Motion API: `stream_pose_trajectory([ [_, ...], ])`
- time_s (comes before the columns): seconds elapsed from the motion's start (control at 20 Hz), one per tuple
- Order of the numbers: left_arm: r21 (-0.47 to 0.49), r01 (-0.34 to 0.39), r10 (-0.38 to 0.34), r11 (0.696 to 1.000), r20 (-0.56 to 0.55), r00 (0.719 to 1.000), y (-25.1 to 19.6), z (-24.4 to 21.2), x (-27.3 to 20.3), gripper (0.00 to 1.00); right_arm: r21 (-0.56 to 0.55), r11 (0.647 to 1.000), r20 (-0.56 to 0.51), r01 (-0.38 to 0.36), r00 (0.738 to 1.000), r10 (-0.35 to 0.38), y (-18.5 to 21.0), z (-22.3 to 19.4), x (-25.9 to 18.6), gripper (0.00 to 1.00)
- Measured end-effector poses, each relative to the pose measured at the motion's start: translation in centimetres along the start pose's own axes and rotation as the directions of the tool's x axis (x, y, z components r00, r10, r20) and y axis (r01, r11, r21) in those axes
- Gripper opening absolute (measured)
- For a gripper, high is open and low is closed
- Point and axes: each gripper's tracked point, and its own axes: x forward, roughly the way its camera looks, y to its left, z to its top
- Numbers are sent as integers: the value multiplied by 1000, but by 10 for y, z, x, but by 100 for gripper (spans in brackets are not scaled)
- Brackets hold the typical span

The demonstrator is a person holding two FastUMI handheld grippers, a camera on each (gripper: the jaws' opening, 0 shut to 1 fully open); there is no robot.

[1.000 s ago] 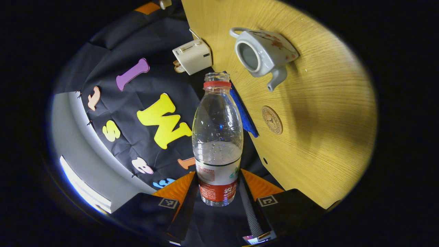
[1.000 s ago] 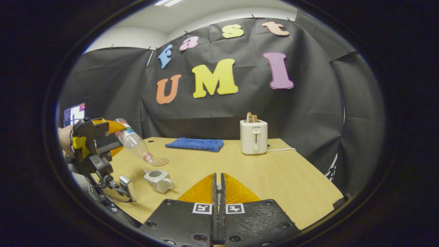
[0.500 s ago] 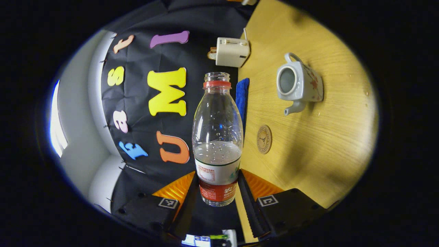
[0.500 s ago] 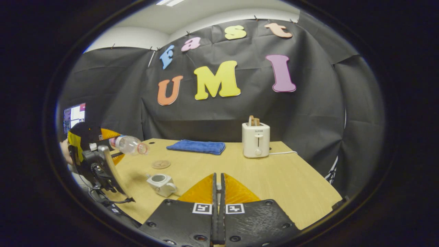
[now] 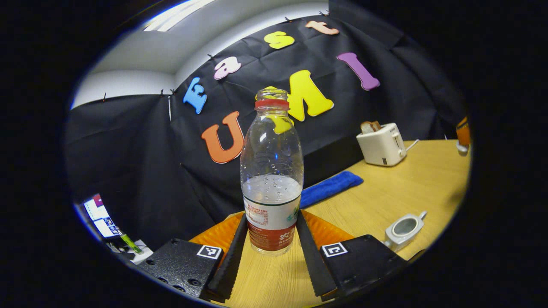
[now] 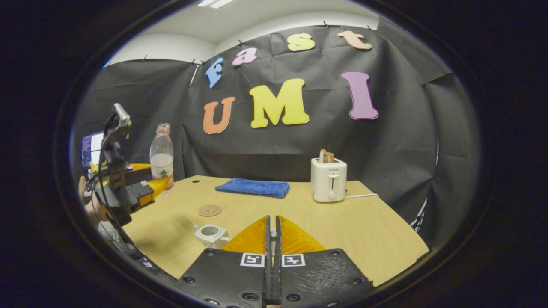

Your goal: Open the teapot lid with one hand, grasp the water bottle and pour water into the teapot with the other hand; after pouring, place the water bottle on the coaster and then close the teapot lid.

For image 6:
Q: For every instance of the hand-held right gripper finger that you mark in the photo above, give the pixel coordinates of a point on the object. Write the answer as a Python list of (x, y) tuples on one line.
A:
[(268, 278), (277, 278)]

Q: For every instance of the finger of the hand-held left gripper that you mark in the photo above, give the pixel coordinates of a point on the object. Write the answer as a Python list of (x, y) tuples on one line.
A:
[(139, 173), (154, 188)]

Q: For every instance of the clear plastic water bottle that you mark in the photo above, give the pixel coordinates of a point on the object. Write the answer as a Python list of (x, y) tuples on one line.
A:
[(162, 158)]

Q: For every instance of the round wooden coaster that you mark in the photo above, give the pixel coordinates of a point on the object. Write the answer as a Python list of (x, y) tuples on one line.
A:
[(209, 210)]

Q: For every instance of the white teacup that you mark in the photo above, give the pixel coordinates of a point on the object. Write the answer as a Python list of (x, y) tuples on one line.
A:
[(209, 234)]

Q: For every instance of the computer monitor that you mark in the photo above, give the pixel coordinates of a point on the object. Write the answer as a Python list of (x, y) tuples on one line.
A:
[(92, 147)]

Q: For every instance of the blue folded cloth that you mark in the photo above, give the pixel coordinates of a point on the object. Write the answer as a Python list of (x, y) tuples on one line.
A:
[(254, 187)]

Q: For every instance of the white toaster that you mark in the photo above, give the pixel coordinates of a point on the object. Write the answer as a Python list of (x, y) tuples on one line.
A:
[(328, 182)]

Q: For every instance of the toast slice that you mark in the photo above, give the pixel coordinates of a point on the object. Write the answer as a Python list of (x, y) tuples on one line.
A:
[(326, 155)]

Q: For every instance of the black backdrop cloth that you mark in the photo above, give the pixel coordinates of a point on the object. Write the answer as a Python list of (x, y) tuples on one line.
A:
[(385, 145)]

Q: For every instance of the ceiling light panel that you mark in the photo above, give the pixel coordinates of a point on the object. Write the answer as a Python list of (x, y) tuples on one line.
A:
[(216, 2)]

